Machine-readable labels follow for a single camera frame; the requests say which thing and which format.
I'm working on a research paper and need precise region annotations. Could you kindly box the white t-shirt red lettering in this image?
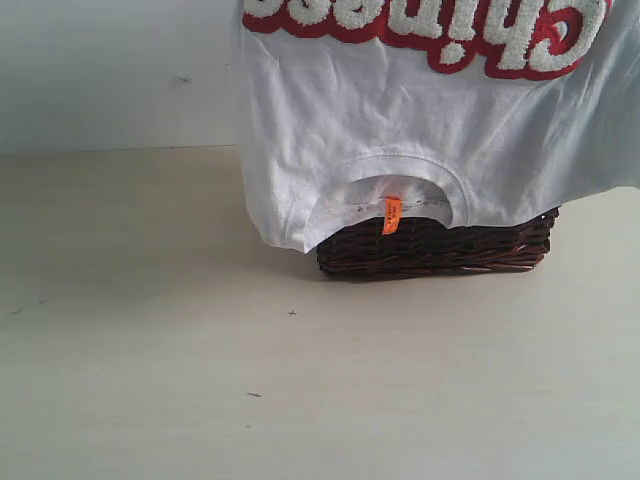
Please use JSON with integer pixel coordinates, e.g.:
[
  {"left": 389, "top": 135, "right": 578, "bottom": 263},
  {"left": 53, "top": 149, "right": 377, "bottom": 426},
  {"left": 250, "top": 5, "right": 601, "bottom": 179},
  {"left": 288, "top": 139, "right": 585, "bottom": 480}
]
[{"left": 233, "top": 1, "right": 639, "bottom": 253}]

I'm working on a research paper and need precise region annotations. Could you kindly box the dark brown wicker basket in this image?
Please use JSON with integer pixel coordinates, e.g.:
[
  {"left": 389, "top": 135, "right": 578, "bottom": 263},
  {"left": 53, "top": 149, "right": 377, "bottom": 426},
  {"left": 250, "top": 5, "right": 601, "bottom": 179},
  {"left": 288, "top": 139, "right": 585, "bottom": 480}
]
[{"left": 316, "top": 208, "right": 559, "bottom": 281}]

